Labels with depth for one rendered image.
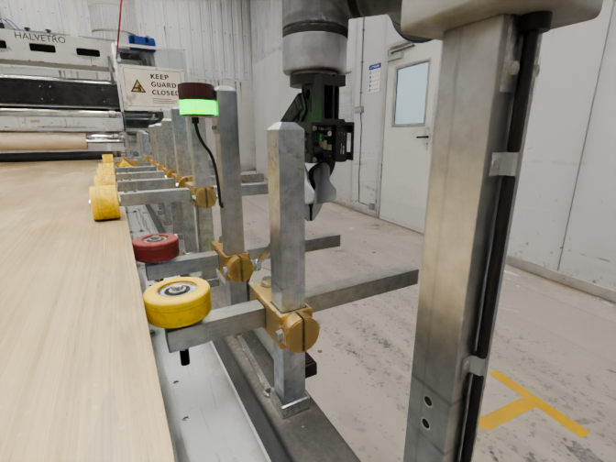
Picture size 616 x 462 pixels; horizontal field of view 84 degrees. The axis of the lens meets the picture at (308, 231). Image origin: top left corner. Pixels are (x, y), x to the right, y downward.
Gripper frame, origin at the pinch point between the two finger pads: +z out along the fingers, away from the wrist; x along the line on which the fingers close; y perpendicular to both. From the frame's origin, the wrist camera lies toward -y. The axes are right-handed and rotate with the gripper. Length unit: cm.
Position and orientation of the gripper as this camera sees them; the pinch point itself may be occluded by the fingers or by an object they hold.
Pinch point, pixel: (307, 212)
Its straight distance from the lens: 56.0
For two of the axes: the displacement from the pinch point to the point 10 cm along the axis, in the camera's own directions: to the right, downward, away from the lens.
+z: 0.0, 9.6, 2.7
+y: 4.8, 2.4, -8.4
